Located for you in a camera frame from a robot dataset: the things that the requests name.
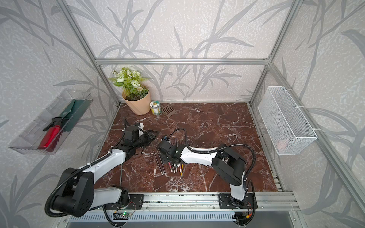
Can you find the clear plastic wall tray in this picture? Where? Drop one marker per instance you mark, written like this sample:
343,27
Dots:
28,141

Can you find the green plant white flowers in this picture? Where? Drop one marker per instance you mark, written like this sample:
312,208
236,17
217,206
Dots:
132,83

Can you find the terracotta flower pot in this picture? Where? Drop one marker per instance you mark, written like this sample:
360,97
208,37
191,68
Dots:
139,107

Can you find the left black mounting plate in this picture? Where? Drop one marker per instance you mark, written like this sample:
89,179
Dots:
135,202

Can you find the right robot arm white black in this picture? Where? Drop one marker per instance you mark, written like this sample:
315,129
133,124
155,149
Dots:
228,164

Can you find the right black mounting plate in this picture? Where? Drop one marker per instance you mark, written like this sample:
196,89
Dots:
226,201

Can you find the dark blue pencil thin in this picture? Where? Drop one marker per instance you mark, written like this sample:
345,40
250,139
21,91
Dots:
158,164

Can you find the green pencil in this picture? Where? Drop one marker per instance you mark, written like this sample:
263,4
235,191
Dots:
121,174

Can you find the white wire mesh basket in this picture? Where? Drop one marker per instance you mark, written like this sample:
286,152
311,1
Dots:
284,119

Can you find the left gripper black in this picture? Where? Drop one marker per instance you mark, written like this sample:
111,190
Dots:
150,137

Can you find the red spray bottle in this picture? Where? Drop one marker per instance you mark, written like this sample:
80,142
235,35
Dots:
53,133

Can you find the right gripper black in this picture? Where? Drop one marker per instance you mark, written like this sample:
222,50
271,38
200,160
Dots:
162,156

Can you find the green circuit board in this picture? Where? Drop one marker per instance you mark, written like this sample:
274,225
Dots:
123,215

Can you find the brown drain grate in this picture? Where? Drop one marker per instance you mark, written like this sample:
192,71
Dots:
168,110

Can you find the small tin can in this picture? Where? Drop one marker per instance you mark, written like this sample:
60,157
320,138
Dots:
155,107

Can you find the black mounting plate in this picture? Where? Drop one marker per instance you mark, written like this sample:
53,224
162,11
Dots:
135,202
226,201

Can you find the pink object in basket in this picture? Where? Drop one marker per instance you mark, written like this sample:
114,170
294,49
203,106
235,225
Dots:
282,145

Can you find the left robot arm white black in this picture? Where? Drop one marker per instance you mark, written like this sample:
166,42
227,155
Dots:
75,194

